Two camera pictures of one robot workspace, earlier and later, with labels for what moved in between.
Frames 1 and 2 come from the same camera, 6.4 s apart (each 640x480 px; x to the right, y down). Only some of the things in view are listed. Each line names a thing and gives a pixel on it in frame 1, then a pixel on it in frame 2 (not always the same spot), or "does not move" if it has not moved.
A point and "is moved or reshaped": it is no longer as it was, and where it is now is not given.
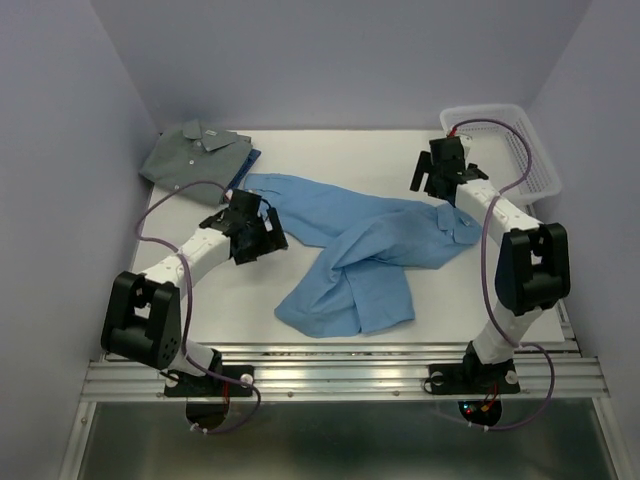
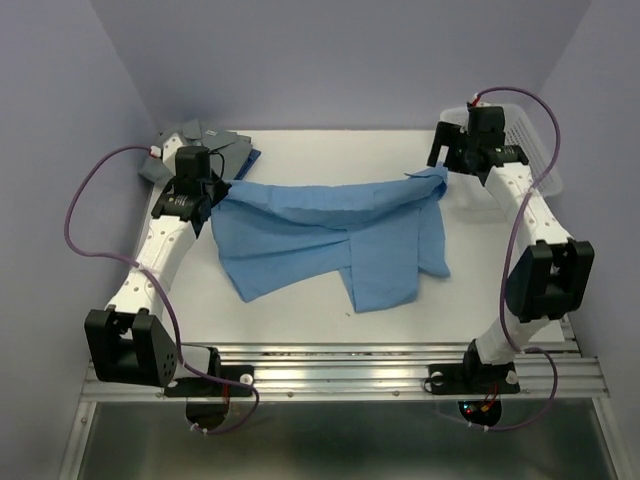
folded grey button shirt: x=189 y=153 does not move
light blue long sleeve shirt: x=377 y=247 is moved or reshaped
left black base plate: x=178 y=384 does not move
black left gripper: x=250 y=254 → x=221 y=190
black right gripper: x=424 y=165 → x=445 y=135
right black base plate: x=473 y=378 does not move
